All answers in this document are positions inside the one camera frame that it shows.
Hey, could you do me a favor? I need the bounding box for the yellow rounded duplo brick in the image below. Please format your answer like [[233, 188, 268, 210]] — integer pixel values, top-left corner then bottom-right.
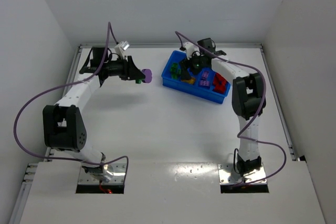
[[181, 77, 196, 85]]

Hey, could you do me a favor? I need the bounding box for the green sloped duplo brick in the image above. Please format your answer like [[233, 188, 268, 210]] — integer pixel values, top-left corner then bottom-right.
[[170, 62, 179, 74]]

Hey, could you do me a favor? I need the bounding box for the purple rounded brick cluster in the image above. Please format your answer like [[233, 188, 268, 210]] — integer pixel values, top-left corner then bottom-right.
[[141, 69, 152, 83]]

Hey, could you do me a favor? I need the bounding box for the purple rounded duplo brick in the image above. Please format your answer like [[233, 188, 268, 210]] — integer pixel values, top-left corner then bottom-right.
[[201, 70, 209, 81]]

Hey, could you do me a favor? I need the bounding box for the red rounded duplo brick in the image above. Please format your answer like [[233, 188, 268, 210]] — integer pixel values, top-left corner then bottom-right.
[[213, 73, 227, 86]]

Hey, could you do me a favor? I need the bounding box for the red rectangular duplo brick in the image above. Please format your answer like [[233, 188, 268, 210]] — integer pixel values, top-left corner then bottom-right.
[[213, 82, 227, 94]]

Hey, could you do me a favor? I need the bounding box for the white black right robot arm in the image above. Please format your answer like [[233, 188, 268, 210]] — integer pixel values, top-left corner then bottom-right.
[[180, 39, 266, 176]]

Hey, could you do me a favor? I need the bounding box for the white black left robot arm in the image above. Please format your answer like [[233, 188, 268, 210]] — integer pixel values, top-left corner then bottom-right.
[[43, 47, 152, 183]]

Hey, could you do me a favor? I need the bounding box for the blue plastic divided bin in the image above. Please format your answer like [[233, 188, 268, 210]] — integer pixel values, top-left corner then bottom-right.
[[161, 50, 230, 104]]

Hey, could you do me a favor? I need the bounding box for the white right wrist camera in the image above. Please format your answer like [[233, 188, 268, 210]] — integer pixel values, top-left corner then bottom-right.
[[182, 42, 198, 60]]

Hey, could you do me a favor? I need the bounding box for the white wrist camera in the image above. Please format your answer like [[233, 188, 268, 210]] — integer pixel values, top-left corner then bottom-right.
[[182, 42, 198, 60], [114, 41, 130, 59]]

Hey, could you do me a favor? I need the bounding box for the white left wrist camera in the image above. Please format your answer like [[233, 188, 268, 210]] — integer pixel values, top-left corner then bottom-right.
[[114, 41, 130, 59]]

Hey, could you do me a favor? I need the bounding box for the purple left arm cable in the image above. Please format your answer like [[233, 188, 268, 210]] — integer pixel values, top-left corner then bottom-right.
[[13, 22, 130, 183]]

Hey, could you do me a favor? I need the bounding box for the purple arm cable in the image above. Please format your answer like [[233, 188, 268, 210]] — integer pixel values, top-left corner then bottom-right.
[[174, 31, 287, 187], [13, 22, 130, 183]]

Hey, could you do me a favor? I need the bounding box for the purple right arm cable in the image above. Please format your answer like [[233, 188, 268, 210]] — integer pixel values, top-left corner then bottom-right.
[[174, 31, 287, 187]]

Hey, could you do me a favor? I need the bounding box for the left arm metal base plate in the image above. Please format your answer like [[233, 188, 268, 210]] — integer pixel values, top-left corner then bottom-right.
[[78, 163, 127, 186]]

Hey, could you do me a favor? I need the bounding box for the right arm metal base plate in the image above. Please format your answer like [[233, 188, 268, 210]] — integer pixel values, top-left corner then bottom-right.
[[218, 163, 267, 186]]

